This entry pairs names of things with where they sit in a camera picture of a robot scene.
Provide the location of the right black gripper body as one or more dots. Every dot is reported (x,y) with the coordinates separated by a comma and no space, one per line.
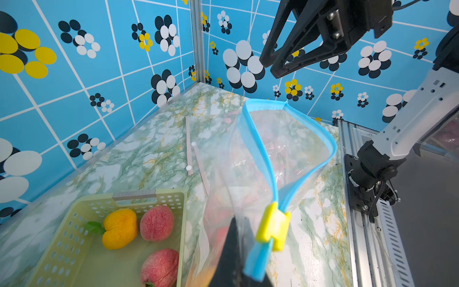
(342,23)

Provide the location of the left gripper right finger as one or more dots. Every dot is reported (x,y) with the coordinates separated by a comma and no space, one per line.
(249,281)

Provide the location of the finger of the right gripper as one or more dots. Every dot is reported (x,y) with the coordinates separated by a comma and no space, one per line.
(293,26)
(282,67)

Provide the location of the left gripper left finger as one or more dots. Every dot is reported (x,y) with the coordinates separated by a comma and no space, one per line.
(229,271)

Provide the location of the clear zip-top bag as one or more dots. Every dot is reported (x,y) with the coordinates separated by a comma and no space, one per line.
(268,160)

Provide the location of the pale green plastic basket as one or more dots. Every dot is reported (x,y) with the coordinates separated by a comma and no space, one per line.
(99,242)

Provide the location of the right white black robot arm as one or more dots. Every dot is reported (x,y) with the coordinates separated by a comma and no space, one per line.
(435,101)

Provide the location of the pink peach centre back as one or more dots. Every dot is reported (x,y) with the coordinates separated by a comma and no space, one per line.
(160,269)

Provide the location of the pink peach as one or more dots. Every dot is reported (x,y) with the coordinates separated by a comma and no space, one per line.
(160,269)
(157,224)

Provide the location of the pink peach right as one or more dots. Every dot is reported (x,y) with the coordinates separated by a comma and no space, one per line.
(157,224)

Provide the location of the yellow peach with leaf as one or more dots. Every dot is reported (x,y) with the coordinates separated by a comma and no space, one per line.
(118,229)

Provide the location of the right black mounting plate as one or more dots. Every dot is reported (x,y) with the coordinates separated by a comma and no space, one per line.
(365,191)

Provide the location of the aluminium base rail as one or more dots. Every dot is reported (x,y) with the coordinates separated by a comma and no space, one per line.
(378,258)

